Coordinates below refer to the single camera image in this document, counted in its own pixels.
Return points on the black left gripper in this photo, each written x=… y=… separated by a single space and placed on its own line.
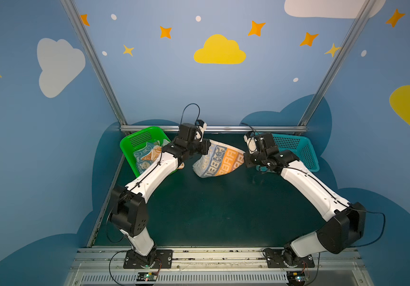
x=204 y=146

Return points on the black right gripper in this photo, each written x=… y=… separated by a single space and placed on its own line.
x=249 y=159

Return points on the orange bunny print towel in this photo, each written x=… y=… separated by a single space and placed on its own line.
x=146 y=156

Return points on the rabbit letter print towel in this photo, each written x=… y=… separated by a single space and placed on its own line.
x=221 y=159

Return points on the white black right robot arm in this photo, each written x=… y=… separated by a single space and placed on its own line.
x=344 y=222

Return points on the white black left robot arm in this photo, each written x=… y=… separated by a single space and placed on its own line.
x=129 y=213

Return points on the teal plastic basket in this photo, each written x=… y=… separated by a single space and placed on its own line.
x=300 y=146

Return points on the teal yellow patterned towel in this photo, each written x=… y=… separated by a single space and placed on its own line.
x=160 y=143

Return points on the green plastic basket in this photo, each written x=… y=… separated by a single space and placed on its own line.
x=137 y=141

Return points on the right controller circuit board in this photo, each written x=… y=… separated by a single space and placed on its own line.
x=296 y=279

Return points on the controller circuit board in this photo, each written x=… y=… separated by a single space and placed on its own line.
x=146 y=277
x=296 y=279

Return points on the left controller circuit board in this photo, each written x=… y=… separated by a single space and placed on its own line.
x=146 y=277

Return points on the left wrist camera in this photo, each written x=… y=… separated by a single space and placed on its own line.
x=200 y=129

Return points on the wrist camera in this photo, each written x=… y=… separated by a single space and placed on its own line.
x=200 y=129
x=250 y=141

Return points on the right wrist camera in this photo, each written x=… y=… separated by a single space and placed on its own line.
x=250 y=141

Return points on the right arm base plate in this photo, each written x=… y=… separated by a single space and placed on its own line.
x=280 y=258

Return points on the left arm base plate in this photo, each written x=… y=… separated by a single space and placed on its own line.
x=154 y=260

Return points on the aluminium mounting rail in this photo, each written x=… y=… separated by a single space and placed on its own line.
x=214 y=266

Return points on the left aluminium frame post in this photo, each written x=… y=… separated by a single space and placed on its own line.
x=80 y=29

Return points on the aluminium frame post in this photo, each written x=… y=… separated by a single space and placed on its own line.
x=351 y=37
x=80 y=29

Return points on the right aluminium frame post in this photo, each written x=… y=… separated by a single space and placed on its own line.
x=351 y=37

